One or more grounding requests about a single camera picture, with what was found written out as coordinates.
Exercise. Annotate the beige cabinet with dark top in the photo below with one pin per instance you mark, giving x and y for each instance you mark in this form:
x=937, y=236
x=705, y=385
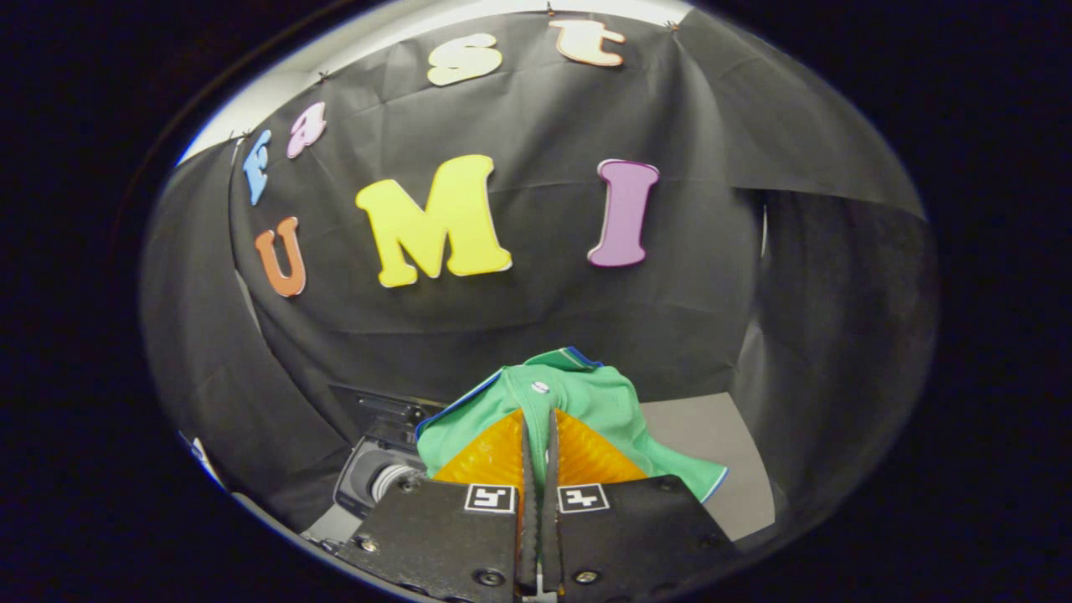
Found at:
x=712, y=444

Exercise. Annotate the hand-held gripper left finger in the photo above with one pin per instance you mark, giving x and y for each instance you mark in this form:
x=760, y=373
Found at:
x=452, y=544

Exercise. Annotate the dark washing machine lid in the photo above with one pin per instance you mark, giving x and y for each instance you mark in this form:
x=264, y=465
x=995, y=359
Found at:
x=381, y=410

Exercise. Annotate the green polo shirt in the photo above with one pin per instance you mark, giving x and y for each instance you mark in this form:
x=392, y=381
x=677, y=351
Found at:
x=586, y=394

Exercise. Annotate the white and blue equipment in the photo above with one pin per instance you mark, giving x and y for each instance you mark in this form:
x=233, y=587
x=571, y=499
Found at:
x=201, y=456

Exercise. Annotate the grey washing machine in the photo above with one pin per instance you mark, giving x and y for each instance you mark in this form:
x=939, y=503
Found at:
x=377, y=481

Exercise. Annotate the black backdrop cloth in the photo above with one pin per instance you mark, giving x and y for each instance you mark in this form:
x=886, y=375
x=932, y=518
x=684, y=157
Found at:
x=536, y=310

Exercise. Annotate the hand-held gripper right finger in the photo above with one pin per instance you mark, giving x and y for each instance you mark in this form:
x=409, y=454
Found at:
x=628, y=536

